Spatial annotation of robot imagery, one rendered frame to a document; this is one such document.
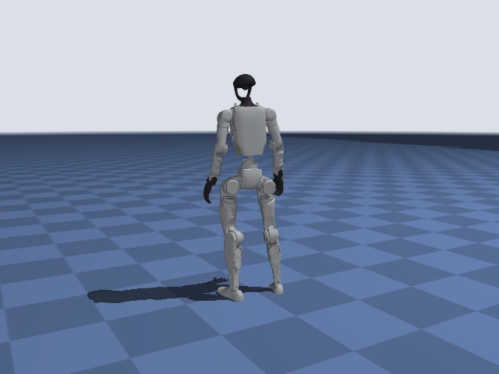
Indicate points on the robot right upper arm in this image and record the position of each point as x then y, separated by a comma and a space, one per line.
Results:
273, 129

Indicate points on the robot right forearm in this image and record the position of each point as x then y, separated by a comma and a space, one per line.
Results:
278, 160

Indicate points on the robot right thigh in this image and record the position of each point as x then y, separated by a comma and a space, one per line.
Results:
266, 201

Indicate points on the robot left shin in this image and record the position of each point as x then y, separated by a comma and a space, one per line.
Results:
233, 258

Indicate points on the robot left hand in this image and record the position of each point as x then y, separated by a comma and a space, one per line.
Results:
207, 188

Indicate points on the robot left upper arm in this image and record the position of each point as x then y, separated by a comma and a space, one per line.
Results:
224, 117

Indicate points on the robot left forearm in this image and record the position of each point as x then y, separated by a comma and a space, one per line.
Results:
216, 164

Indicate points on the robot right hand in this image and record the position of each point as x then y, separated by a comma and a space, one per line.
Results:
278, 183

